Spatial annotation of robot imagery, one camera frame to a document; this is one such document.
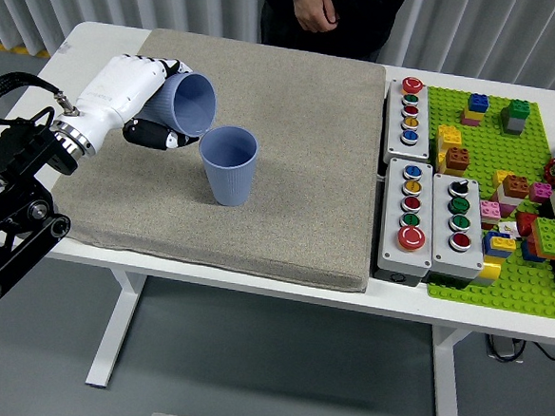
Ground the white and pink toy block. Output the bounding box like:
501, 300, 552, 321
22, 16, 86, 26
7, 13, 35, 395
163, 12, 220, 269
494, 184, 521, 219

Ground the translucent yellow toy block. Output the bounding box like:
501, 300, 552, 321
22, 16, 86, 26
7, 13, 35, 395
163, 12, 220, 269
470, 259, 503, 289

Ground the magenta toy block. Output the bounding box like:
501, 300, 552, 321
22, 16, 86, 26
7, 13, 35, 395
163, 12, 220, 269
527, 181, 554, 204

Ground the white table leg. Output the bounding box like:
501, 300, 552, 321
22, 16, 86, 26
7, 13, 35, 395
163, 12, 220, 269
84, 267, 149, 392
424, 323, 470, 416

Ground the grey toy block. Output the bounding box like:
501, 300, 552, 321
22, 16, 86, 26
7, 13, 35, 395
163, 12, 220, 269
505, 115, 526, 137

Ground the grey five-button control box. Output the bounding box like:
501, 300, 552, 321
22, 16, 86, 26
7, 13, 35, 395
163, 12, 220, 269
371, 156, 441, 289
379, 75, 436, 168

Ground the green studded baseplate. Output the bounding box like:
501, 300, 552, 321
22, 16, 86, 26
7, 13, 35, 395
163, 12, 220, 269
411, 85, 555, 323

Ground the blue toy block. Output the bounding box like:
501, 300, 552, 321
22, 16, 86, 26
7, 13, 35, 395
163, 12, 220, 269
520, 238, 547, 264
467, 92, 490, 113
481, 230, 519, 260

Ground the black floor cable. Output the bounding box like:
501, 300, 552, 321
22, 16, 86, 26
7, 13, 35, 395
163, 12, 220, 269
530, 339, 555, 365

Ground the red toy block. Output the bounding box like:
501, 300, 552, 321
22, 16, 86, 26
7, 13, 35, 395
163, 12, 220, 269
513, 210, 541, 237

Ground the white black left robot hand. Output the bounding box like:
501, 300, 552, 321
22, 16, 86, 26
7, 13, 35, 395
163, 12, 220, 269
67, 50, 208, 160

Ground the person's hand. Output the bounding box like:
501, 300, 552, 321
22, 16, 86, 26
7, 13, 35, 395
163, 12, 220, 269
291, 0, 343, 35

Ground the person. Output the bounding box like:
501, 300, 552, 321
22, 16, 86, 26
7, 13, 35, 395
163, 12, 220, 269
258, 0, 420, 66

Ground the blue ribbed plastic cup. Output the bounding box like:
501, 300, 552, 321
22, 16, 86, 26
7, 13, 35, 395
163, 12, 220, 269
195, 123, 260, 209
137, 68, 220, 138

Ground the grey-brown fabric mat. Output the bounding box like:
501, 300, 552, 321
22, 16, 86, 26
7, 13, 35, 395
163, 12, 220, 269
51, 21, 389, 294

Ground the grey selector switch control box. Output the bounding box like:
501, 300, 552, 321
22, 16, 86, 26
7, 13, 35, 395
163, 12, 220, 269
425, 171, 491, 286

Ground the brown toy block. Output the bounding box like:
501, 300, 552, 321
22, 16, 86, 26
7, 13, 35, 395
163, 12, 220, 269
500, 173, 532, 200
444, 146, 471, 178

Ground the large green toy block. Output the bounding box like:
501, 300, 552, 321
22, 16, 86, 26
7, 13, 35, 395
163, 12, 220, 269
528, 216, 555, 260

